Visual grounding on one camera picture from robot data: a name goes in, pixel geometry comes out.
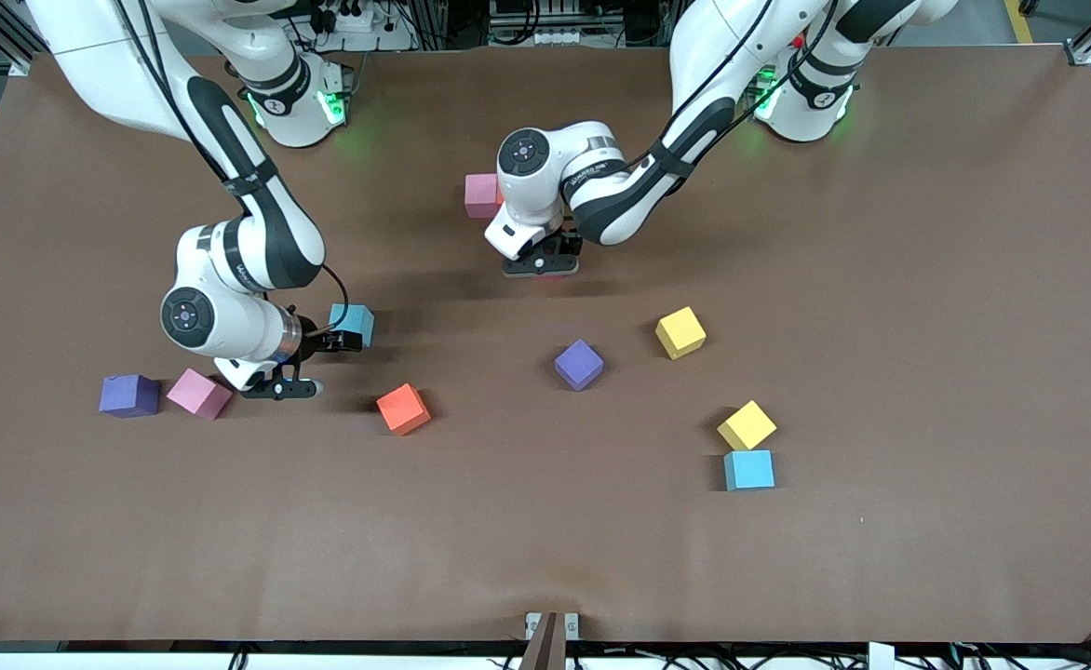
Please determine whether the blue foam cube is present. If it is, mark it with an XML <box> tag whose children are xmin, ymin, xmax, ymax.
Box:
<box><xmin>329</xmin><ymin>303</ymin><xmax>376</xmax><ymax>349</ymax></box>
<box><xmin>724</xmin><ymin>449</ymin><xmax>776</xmax><ymax>492</ymax></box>

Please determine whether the pink foam cube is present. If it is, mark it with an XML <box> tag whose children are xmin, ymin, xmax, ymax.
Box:
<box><xmin>465</xmin><ymin>174</ymin><xmax>502</xmax><ymax>220</ymax></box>
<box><xmin>166</xmin><ymin>368</ymin><xmax>234</xmax><ymax>422</ymax></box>

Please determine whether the orange foam cube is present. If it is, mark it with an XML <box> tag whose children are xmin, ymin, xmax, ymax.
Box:
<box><xmin>376</xmin><ymin>382</ymin><xmax>433</xmax><ymax>437</ymax></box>

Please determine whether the purple foam cube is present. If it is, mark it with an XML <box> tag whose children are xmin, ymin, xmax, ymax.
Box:
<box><xmin>99</xmin><ymin>374</ymin><xmax>162</xmax><ymax>419</ymax></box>
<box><xmin>554</xmin><ymin>339</ymin><xmax>605</xmax><ymax>393</ymax></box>

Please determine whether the yellow foam cube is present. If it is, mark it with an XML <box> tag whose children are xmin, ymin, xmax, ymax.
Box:
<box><xmin>654</xmin><ymin>306</ymin><xmax>707</xmax><ymax>361</ymax></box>
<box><xmin>717</xmin><ymin>400</ymin><xmax>778</xmax><ymax>452</ymax></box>

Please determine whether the white power strip with plugs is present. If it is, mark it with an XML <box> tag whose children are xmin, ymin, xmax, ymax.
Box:
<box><xmin>308</xmin><ymin>0</ymin><xmax>416</xmax><ymax>52</ymax></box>

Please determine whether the brown table mat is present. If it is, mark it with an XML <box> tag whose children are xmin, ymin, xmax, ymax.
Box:
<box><xmin>0</xmin><ymin>47</ymin><xmax>1091</xmax><ymax>645</ymax></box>

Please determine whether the metal table clamp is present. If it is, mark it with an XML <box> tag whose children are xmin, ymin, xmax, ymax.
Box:
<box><xmin>524</xmin><ymin>611</ymin><xmax>581</xmax><ymax>670</ymax></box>

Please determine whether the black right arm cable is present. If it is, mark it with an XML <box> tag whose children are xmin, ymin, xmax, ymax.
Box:
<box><xmin>320</xmin><ymin>263</ymin><xmax>351</xmax><ymax>334</ymax></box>

